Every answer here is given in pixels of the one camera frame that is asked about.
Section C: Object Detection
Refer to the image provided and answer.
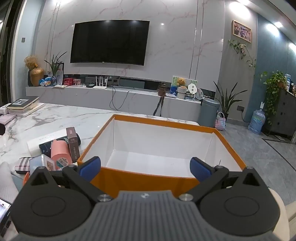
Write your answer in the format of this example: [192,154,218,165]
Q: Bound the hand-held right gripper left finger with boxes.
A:
[23,157,114,203]

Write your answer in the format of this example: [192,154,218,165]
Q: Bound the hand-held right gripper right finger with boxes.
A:
[179,157,270,203]

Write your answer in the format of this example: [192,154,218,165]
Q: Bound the pink cylinder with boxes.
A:
[51,139,71,171]

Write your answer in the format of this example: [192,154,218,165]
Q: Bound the clear card packet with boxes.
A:
[41,154,56,171]

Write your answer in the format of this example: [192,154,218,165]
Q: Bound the white box with orange rim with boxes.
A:
[77,113,247,200]

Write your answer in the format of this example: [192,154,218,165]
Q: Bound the plaid case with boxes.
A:
[15,157,31,174]

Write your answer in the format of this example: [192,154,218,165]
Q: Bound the pastel woven basket bag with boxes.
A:
[215,112,226,131]

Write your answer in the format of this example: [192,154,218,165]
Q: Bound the white long box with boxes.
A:
[27,129,69,155]

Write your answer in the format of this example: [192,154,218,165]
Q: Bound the grey trash can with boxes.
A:
[198,98,221,128]

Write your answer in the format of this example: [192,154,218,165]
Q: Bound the blue water jug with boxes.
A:
[248,109,266,135]

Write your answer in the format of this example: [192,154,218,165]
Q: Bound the potted long-leaf floor plant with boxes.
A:
[213,81,241,119]

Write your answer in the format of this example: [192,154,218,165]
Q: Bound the white round fan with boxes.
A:
[187,84,198,97]

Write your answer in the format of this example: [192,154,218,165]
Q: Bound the white router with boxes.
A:
[93,76,109,90]

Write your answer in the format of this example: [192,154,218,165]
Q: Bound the green printed box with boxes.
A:
[171,76,186,96]

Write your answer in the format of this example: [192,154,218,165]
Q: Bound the black book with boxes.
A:
[7,96,39,110]

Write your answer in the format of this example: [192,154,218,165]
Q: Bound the smartphone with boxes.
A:
[0,197,13,229]

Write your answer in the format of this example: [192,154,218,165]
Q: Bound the pale pink box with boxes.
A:
[0,113,17,127]

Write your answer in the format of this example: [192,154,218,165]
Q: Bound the blue snack packets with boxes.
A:
[39,77,56,87]

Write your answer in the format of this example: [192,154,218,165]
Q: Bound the dark grey cabinet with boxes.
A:
[264,88,296,141]

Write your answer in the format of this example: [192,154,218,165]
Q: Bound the gold vase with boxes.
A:
[30,67,45,87]

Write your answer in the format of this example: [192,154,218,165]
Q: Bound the long-leaf green plant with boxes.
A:
[44,51,68,75]

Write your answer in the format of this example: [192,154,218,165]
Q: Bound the green ivy plant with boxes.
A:
[259,71,287,126]

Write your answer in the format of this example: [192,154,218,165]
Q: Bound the dried flower bunch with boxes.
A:
[24,55,39,71]

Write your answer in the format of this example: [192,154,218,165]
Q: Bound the hanging vine plant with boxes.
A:
[228,39,257,70]

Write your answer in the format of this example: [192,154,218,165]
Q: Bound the black cable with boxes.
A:
[109,85,130,110]

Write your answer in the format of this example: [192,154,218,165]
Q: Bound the brown camera with strap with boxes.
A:
[153,83,167,116]

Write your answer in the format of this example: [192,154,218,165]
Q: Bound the black wall television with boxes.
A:
[70,20,150,66]

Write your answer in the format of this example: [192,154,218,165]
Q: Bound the framed wall picture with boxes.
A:
[232,20,253,43]

